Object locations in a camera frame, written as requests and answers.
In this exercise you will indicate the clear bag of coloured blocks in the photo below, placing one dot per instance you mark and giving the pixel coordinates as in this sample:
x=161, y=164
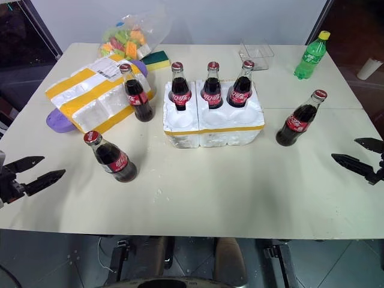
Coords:
x=132, y=42

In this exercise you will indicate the black table leg bracket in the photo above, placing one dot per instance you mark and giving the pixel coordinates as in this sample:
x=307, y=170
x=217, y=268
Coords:
x=280, y=261
x=118, y=258

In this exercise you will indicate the white foam lid yellow tape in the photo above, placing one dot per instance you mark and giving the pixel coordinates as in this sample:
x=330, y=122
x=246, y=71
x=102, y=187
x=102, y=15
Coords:
x=90, y=103

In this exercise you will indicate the brown rounded shape under table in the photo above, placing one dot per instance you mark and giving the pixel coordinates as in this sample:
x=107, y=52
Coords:
x=231, y=258

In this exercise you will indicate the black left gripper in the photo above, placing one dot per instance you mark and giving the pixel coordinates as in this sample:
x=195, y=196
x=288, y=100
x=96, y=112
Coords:
x=10, y=186

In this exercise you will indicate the glass cola bottle red label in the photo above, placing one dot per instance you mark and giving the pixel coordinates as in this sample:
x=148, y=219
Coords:
x=181, y=90
x=138, y=99
x=239, y=93
x=117, y=163
x=213, y=93
x=297, y=121

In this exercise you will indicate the clear plastic container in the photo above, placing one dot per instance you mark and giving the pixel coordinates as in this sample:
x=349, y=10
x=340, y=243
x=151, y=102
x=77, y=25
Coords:
x=258, y=55

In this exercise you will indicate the white cup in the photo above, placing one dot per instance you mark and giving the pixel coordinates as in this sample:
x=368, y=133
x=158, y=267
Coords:
x=369, y=68

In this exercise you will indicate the white foam bottle tray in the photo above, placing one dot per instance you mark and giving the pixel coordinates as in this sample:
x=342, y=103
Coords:
x=228, y=135

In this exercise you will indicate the black post under table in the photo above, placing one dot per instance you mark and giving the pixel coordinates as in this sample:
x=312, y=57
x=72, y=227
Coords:
x=169, y=255

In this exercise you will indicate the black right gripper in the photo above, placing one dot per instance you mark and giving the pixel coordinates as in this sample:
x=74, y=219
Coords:
x=379, y=174

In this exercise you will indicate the green and yellow sponge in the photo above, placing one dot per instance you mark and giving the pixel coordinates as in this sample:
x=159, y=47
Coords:
x=156, y=61

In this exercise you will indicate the green plastic soda bottle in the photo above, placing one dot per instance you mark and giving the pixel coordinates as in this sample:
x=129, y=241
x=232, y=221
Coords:
x=310, y=58

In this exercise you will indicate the purple oval board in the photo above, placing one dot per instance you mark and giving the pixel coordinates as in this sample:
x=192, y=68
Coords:
x=58, y=121

